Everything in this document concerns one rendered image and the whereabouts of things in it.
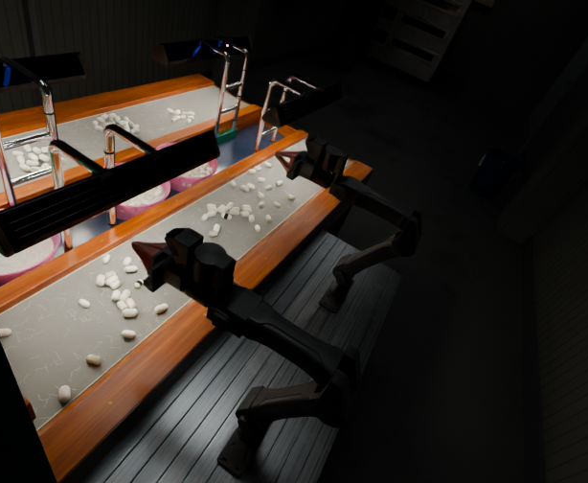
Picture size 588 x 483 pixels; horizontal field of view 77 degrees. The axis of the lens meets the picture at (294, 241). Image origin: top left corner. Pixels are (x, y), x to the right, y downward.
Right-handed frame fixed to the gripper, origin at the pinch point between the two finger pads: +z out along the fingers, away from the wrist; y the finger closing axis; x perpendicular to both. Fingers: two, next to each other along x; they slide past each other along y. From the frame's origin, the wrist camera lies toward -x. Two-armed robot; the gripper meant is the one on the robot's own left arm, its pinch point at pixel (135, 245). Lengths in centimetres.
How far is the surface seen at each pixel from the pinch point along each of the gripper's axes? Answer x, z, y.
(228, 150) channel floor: 37, 46, -107
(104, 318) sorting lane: 32.3, 10.0, 0.9
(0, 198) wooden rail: 28, 63, -9
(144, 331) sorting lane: 32.6, -0.1, -2.4
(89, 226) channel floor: 38, 45, -24
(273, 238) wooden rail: 30, -8, -58
